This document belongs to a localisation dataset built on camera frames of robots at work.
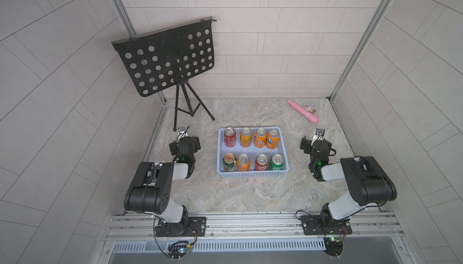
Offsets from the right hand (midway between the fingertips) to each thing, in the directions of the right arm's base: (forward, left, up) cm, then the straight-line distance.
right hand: (313, 135), depth 94 cm
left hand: (+3, +67, +2) cm, 67 cm away
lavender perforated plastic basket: (-4, +34, -6) cm, 34 cm away
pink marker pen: (+13, -4, -1) cm, 13 cm away
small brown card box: (+22, -6, -3) cm, 23 cm away
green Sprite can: (-17, +23, +6) cm, 29 cm away
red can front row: (-16, +30, +6) cm, 35 cm away
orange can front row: (-16, +38, +6) cm, 42 cm away
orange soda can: (-2, +36, +5) cm, 36 cm away
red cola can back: (-1, +44, +6) cm, 44 cm away
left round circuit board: (-44, +66, -5) cm, 79 cm away
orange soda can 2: (-3, +29, +5) cm, 29 cm away
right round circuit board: (-46, +5, -6) cm, 47 cm away
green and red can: (-15, +44, +7) cm, 47 cm away
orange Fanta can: (-4, +23, +5) cm, 24 cm away
